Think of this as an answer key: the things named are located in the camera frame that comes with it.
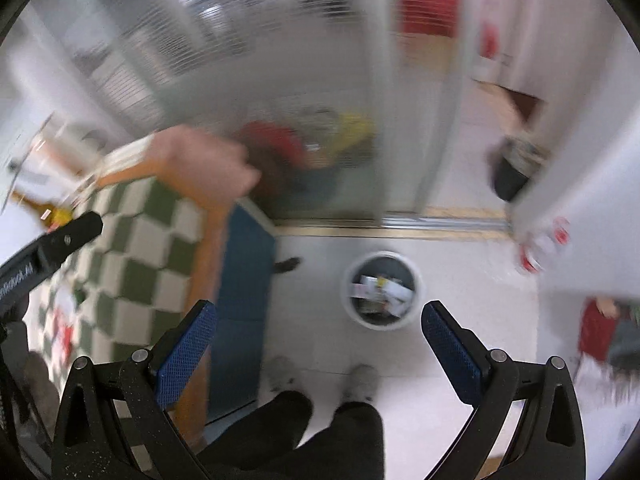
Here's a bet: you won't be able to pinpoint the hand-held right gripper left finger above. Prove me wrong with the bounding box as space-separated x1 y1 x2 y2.
51 300 219 480

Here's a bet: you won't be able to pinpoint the green white checkered tablecloth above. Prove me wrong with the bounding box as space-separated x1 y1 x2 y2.
25 175 226 411

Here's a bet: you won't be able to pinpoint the heap of discarded paper packaging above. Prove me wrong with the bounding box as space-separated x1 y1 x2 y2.
351 274 415 317

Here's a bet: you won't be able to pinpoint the red bag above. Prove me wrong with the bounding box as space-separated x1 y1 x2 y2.
240 121 308 171

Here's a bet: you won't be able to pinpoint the yellow bag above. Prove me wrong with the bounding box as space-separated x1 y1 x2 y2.
330 112 376 161

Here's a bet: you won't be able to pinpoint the person's right leg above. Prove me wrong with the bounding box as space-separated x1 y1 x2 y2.
300 402 386 480

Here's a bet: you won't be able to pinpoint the frosted sliding glass door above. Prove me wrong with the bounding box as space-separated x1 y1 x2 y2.
0 0 468 228

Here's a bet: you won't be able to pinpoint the brown sauce bottle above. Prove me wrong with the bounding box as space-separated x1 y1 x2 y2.
10 187 76 231

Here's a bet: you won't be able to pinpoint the red sack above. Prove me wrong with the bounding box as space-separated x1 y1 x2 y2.
580 297 621 363

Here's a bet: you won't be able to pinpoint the dark waste bin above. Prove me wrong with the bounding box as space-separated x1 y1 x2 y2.
490 136 548 203

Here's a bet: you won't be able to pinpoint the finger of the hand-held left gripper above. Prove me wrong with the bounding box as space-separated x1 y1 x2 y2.
37 211 104 267

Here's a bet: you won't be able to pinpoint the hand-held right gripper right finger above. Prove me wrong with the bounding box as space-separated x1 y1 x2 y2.
421 301 586 480

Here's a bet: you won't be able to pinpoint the white round trash bin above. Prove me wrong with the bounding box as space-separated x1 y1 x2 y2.
342 251 421 331

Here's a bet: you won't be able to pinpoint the pink cloth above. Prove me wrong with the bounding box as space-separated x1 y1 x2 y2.
150 125 262 211

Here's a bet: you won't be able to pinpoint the red white packages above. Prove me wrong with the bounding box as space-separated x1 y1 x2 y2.
517 215 573 276

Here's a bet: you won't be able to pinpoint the grey fuzzy slipper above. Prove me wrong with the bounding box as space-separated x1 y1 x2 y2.
267 356 301 393
342 364 381 403

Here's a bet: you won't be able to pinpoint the brown cardboard piece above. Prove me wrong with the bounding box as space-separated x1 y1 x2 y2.
470 80 543 126

